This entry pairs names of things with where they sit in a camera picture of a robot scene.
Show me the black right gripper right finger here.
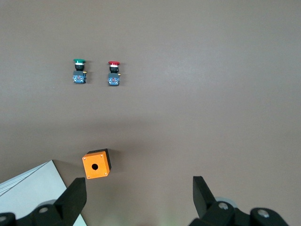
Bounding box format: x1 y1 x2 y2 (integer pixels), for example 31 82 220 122
189 175 290 226

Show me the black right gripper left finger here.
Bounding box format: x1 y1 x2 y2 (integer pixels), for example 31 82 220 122
0 177 88 226

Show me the white drawer cabinet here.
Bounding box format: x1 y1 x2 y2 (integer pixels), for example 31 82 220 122
0 159 88 226

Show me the green mushroom push button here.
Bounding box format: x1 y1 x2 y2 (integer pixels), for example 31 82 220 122
71 58 87 84

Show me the red mushroom push button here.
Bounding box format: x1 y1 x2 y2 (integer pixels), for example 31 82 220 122
107 60 121 86

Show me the brown table cover sheet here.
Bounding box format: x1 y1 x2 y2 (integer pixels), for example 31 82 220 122
0 0 301 226

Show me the orange button enclosure box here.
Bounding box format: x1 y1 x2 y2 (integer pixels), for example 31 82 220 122
82 148 112 180

